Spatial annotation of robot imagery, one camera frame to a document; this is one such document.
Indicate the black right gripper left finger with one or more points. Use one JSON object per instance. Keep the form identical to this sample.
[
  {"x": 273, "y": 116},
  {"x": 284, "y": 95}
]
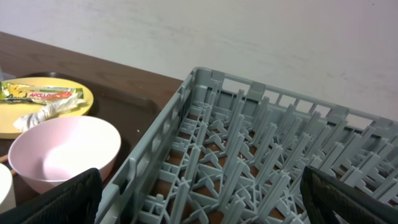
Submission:
[{"x": 74, "y": 201}]

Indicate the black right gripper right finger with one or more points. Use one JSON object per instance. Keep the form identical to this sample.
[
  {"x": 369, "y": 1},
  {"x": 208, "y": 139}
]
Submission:
[{"x": 325, "y": 198}]

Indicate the pink bowl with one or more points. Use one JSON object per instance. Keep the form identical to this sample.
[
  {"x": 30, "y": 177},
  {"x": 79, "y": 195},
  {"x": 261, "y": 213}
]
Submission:
[{"x": 58, "y": 149}]

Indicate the white cup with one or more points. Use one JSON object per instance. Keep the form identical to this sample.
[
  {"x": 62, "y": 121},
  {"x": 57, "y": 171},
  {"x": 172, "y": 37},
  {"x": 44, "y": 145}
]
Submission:
[{"x": 7, "y": 194}]

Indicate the white napkin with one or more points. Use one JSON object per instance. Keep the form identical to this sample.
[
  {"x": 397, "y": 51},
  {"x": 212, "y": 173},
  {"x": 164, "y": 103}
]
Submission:
[{"x": 49, "y": 111}]

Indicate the green snack wrapper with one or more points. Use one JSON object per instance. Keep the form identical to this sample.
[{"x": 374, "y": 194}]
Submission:
[{"x": 22, "y": 93}]

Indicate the grey dishwasher rack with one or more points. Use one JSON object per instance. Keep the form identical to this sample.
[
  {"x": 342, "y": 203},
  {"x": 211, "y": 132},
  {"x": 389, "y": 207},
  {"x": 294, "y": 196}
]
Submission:
[{"x": 226, "y": 149}]

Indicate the yellow plate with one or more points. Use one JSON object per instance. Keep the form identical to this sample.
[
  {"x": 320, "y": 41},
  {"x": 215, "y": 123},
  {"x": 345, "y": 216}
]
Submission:
[{"x": 10, "y": 112}]

